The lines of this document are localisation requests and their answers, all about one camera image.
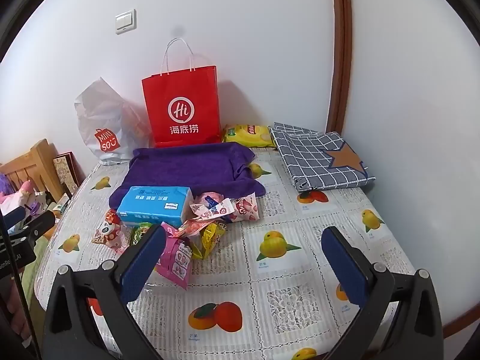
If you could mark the red paper bag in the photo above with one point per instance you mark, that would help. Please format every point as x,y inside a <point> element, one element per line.
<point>180,93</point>

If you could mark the white plastic bag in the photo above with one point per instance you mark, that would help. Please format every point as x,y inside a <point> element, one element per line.
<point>97,112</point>

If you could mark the pink white plush toy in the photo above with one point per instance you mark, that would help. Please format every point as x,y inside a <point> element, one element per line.
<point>26,195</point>

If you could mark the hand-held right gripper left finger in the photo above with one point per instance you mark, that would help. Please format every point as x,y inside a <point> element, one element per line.
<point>138,266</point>

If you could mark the green snack packet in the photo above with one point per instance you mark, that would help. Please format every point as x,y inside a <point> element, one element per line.
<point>139,232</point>

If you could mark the pink white strawberry snack packet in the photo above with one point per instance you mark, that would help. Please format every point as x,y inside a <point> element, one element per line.
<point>245,210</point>

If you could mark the green bed sheet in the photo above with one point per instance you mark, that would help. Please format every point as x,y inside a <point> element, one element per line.
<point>32,273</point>

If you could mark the purple towel covered tray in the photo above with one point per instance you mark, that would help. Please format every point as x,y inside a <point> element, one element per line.
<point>187,165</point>

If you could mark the small green white box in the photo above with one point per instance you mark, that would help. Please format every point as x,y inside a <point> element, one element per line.
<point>63,205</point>

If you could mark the red orange snack packet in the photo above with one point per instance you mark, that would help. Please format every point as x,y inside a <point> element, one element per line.
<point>191,227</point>

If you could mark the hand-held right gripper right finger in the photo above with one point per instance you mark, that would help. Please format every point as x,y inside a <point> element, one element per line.
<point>343,266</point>

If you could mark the round pink snack packet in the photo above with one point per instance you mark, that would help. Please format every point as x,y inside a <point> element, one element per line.
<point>210,197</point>

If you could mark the blue tissue pack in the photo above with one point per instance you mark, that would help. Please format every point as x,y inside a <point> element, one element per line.
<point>150,204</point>

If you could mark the purple plush toy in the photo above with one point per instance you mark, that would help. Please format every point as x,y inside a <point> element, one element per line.
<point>5,183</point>

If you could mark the fruit print tablecloth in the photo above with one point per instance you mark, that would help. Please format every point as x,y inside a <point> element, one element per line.
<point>285,270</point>

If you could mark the white red strip snack packet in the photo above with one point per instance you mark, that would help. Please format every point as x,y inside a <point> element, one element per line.
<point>217,210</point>

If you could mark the folded checkered cloth with star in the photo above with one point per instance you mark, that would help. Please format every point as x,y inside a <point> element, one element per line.
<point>315,153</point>

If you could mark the red white panda snack packet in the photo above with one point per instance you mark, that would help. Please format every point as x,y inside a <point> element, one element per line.
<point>108,232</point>

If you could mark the yellow chips bag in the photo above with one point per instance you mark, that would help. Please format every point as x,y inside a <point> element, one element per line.
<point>247,135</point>

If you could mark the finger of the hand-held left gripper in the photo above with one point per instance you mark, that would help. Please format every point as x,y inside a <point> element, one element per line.
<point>39,227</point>
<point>13,217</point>

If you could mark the brown wooden door frame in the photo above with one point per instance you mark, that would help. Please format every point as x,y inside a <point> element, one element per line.
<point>339,45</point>

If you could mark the white light switch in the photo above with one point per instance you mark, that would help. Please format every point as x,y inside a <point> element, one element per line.
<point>125,21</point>

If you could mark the large pink snack packet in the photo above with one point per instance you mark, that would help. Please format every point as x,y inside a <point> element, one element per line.
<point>176,262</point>

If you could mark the patterned book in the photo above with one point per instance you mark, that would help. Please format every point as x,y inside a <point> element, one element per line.
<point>65,172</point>

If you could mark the yellow snack packet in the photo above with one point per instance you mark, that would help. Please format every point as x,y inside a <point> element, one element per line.
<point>206,240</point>

